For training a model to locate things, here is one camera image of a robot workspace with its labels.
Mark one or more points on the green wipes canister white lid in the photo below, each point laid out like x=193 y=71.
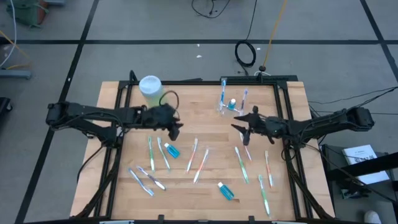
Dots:
x=150 y=87

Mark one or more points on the small blue mouthwash bottle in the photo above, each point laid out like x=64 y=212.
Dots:
x=231 y=105
x=173 y=151
x=227 y=192

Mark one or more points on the green bag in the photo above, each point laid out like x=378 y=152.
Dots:
x=26 y=14

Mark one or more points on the blue toothbrush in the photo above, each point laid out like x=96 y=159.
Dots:
x=140 y=182

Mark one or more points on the green toothbrush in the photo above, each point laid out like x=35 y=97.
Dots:
x=242 y=165
x=151 y=154
x=163 y=152
x=264 y=194

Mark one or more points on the purple toothbrush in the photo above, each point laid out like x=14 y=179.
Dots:
x=243 y=99
x=151 y=178

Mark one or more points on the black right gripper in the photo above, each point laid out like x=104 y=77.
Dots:
x=270 y=127

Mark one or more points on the clear acrylic organizer holder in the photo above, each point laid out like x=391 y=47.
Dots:
x=224 y=111

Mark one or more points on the black round floor weight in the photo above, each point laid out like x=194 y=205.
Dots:
x=262 y=68

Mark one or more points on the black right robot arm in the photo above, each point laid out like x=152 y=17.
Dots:
x=329 y=121

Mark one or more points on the orange toothbrush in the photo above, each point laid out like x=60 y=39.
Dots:
x=192 y=155
x=268 y=169
x=201 y=165

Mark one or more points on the person's foot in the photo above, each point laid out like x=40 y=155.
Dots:
x=373 y=217

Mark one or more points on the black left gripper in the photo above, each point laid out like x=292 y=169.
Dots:
x=158 y=116

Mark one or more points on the black side stand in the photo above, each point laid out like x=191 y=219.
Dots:
x=348 y=170

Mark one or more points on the black plastic edge clip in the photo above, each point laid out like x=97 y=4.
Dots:
x=160 y=218
x=251 y=219

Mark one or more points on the packaged toothbrushes bundle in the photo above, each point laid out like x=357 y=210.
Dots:
x=222 y=93

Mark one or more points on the pink toothbrush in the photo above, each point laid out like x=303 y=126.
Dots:
x=248 y=152

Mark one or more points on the blue plastic floor bin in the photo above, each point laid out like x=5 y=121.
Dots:
x=53 y=2

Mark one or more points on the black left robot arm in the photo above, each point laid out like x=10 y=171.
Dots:
x=87 y=112

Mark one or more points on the black caster foot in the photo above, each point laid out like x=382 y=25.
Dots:
x=4 y=105

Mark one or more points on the silver metal corner bracket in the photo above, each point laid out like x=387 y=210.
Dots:
x=116 y=222
x=289 y=222

